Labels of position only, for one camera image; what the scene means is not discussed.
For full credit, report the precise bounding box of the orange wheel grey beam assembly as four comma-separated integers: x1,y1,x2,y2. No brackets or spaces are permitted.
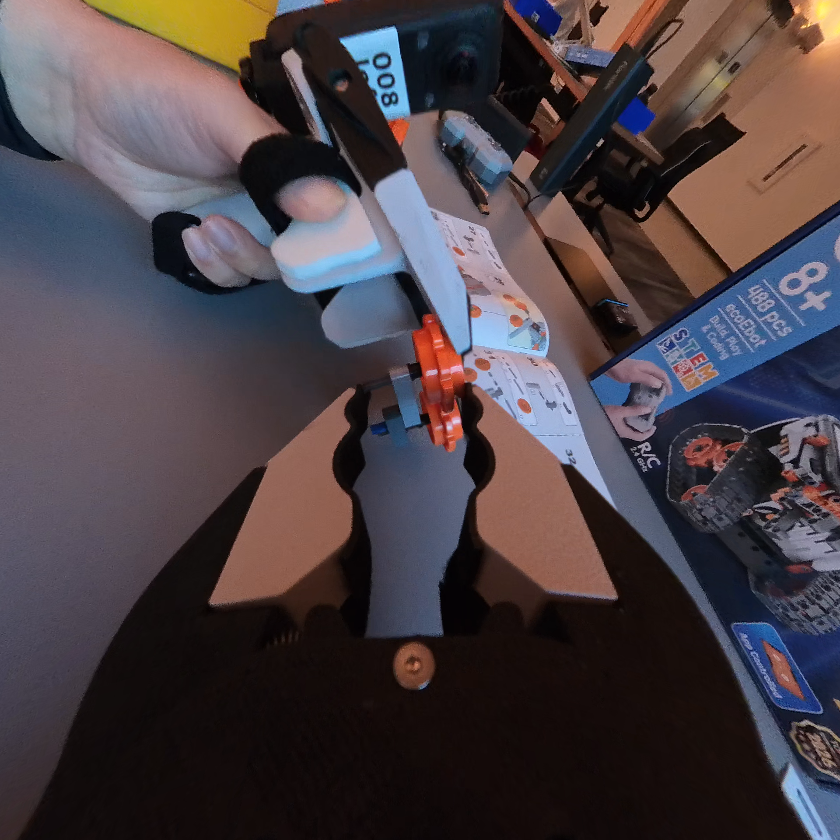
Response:
357,314,476,454

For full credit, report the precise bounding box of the black slim computer tower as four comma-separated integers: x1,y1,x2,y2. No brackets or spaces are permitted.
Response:
530,45,656,198

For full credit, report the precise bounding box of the black usb cable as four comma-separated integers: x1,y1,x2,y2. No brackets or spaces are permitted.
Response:
453,154,493,217

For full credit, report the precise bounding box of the open white instruction booklet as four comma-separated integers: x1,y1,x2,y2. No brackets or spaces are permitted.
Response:
430,209,618,509

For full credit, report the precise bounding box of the person's left hand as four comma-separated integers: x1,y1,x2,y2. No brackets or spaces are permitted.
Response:
0,0,358,290

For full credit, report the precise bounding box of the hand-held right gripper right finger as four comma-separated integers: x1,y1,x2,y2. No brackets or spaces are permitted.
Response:
446,387,618,637

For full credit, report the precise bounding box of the small black device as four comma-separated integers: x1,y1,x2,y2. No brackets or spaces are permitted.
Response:
594,298,639,336

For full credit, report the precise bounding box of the black office chair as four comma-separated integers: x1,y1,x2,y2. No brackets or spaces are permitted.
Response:
626,115,747,221

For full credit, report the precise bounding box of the blue storage bin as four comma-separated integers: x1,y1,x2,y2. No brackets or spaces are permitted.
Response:
512,0,567,38

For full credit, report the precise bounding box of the blue robot kit box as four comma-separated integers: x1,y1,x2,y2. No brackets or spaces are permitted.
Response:
588,203,840,785

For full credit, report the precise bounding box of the grey toy remote controller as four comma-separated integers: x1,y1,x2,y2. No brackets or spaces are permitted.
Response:
438,110,514,191

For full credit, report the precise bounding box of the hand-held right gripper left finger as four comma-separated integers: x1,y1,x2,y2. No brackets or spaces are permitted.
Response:
209,387,375,637

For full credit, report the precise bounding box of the grey desk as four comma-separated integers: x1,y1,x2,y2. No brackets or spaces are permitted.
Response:
0,108,808,840

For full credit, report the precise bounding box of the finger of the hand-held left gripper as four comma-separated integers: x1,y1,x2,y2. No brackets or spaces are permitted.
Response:
374,164,475,353
320,272,427,350

